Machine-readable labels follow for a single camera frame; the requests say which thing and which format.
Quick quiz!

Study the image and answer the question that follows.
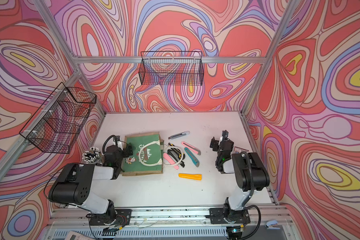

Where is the left wire basket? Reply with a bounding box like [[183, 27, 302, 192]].
[[19, 83, 97, 154]]

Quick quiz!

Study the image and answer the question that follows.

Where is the wire basket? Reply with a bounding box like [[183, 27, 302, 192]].
[[139, 51, 205, 86], [19, 83, 97, 154]]

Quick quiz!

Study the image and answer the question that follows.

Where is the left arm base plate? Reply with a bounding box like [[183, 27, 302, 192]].
[[86, 209, 132, 227]]

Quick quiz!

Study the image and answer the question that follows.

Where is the teal utility knife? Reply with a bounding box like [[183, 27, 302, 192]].
[[184, 147, 200, 167]]

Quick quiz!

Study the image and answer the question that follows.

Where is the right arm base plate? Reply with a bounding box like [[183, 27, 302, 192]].
[[206, 208, 251, 226]]

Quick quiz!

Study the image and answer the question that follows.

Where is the small blue stapler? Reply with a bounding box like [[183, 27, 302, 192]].
[[265, 220, 280, 230]]

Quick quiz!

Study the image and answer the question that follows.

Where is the metal cup of pens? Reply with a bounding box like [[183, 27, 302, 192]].
[[82, 147, 103, 165]]

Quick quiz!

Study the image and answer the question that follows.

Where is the orange utility knife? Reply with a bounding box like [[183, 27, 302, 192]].
[[178, 174, 202, 181]]

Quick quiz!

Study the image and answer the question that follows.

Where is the aluminium front rail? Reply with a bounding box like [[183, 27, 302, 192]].
[[40, 205, 301, 240]]

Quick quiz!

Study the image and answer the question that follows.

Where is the grey utility knife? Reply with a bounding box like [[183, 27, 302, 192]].
[[168, 131, 190, 140]]

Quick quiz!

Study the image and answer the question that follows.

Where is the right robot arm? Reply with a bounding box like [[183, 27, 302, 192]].
[[206, 130, 270, 226]]

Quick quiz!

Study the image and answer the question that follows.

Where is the back wire basket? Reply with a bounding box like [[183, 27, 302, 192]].
[[139, 51, 205, 86]]

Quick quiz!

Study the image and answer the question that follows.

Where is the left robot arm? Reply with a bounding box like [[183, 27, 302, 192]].
[[48, 144, 133, 225]]

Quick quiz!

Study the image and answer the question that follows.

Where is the pink utility knife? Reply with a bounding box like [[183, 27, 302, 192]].
[[181, 141, 201, 156], [163, 153, 179, 170]]

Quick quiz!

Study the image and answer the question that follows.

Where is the blade refill package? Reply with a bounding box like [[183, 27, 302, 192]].
[[234, 147, 250, 153]]

